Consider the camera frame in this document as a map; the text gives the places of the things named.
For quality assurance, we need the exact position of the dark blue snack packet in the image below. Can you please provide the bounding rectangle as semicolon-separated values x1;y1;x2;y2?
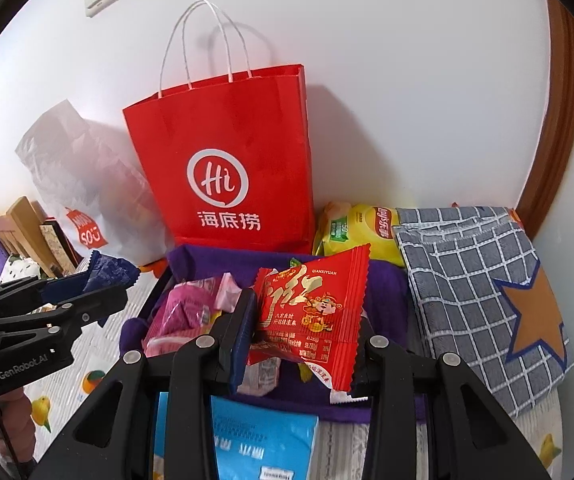
81;250;142;293

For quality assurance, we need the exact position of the grey checked cloth bag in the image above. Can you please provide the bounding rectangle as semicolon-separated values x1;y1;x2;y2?
392;205;574;418

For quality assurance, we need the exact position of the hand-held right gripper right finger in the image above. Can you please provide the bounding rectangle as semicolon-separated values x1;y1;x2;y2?
352;317;550;480

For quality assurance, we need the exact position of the white floral pillow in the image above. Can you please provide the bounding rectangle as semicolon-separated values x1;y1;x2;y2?
0;255;43;286

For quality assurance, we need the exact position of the fruit print tablecloth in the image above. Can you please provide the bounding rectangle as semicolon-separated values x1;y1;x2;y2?
22;260;565;480

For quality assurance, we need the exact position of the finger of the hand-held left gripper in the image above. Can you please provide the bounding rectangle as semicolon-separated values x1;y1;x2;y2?
0;271;93;311
27;285;130;333

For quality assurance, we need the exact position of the person's left hand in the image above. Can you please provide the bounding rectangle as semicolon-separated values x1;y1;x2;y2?
0;387;35;461

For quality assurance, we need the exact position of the wooden headboard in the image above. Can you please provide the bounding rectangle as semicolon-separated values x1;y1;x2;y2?
0;196;50;281

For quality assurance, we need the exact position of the magenta snack packet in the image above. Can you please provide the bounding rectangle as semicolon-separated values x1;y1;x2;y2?
142;275;240;358

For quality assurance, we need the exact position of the red paper bag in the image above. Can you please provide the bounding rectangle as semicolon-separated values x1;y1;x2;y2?
122;0;316;253

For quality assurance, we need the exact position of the pink peach print snack packet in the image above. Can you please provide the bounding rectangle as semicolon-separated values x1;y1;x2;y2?
213;272;242;313

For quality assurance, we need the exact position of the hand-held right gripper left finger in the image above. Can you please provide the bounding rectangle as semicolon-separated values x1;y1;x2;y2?
30;287;258;480

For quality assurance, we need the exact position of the blue tissue pack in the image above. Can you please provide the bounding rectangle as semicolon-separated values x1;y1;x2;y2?
153;392;320;480

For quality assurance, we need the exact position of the white plastic shopping bag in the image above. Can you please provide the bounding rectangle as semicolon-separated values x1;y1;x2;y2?
14;100;175;266

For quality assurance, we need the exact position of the white red label snack packet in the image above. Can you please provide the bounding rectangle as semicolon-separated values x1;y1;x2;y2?
241;342;285;395

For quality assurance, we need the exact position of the yellow chips bag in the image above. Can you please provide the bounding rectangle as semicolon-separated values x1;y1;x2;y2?
312;201;408;268

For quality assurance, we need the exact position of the brown wooden door frame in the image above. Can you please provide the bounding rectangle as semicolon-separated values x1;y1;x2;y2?
514;0;574;238

